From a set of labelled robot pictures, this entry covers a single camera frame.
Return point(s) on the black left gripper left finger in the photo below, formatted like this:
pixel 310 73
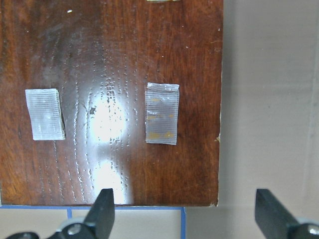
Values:
pixel 97 224

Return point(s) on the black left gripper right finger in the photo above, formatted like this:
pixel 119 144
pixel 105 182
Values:
pixel 276 222

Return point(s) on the dark wooden drawer cabinet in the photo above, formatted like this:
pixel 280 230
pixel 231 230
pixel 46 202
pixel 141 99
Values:
pixel 100 56

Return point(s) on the left clear tape patch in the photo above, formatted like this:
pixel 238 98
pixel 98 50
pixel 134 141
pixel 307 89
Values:
pixel 45 114

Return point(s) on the clear tape patch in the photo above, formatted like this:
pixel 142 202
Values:
pixel 162 102
pixel 45 114

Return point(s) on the right clear tape patch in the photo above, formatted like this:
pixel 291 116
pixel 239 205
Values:
pixel 162 102

